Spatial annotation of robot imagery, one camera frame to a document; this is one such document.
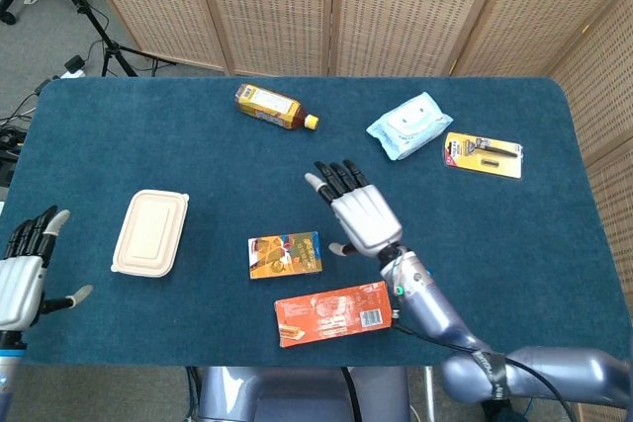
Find razor on yellow blister card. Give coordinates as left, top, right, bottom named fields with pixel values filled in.
left=443, top=131, right=524, bottom=180

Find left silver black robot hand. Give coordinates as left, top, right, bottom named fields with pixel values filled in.
left=0, top=205, right=94, bottom=332

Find light blue wet wipes pack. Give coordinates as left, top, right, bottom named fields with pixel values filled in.
left=365, top=91, right=454, bottom=162

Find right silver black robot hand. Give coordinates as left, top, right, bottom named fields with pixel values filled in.
left=304, top=158, right=405, bottom=260

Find black tripod stand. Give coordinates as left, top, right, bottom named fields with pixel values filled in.
left=39, top=0, right=177, bottom=78

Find blue-grey robot torso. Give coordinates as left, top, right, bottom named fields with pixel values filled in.
left=197, top=366, right=411, bottom=422

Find black torso cable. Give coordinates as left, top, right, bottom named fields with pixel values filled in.
left=339, top=366, right=359, bottom=422

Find blue felt table cover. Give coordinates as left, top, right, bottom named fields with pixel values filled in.
left=0, top=76, right=629, bottom=368

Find black floor cable bundle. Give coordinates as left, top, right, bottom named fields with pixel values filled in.
left=0, top=90, right=42, bottom=161

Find small orange snack box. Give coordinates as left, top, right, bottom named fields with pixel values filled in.
left=247, top=230, right=324, bottom=281

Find woven rattan folding screen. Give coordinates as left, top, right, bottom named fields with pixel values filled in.
left=73, top=0, right=633, bottom=422

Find red orange packet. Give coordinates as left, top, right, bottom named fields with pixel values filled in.
left=273, top=280, right=397, bottom=349

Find tea bottle with yellow cap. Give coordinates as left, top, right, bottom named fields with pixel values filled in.
left=233, top=83, right=320, bottom=132

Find beige lidded lunch container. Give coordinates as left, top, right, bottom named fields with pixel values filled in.
left=110, top=189, right=191, bottom=279

